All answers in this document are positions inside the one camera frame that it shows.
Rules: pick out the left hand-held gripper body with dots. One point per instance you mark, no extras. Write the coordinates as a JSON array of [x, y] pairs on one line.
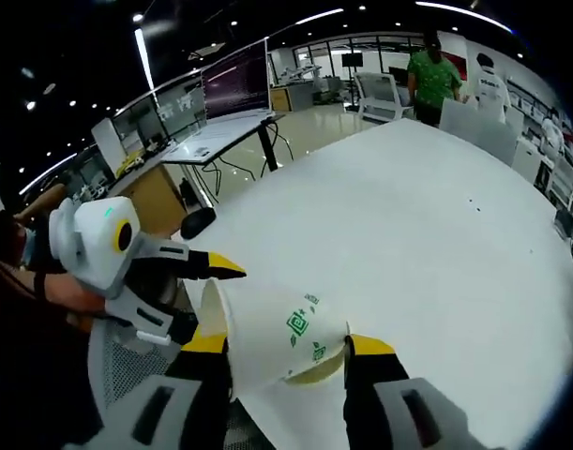
[[98, 244]]

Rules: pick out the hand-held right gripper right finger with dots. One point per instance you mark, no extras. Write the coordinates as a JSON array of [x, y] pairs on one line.
[[398, 408]]

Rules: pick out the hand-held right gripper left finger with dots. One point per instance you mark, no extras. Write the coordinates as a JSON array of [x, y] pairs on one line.
[[155, 412]]

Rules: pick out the green-printed white paper cup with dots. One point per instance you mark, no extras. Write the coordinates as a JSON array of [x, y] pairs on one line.
[[267, 337]]

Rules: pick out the person's left hand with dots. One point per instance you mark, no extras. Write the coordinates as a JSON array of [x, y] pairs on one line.
[[70, 295]]

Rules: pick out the black computer mouse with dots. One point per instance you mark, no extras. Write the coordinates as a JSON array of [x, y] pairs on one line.
[[198, 222]]

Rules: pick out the black wristband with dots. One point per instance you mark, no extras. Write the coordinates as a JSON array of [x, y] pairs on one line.
[[40, 286]]

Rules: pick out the white side desk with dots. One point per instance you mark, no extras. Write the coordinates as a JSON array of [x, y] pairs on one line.
[[220, 136]]

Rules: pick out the white table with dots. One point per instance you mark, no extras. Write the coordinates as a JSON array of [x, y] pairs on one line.
[[408, 225]]

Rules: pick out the large computer monitor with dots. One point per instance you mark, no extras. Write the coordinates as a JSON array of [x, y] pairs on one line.
[[239, 82]]

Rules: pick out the wooden cabinet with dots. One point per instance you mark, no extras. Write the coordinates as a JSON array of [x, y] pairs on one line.
[[291, 98]]

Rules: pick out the white office chair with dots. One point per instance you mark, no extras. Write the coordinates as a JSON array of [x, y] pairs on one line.
[[380, 96]]

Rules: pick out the black screen on stand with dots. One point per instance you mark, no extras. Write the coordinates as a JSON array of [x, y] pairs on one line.
[[352, 60]]

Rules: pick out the white chair back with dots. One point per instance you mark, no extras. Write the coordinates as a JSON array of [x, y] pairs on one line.
[[478, 129]]

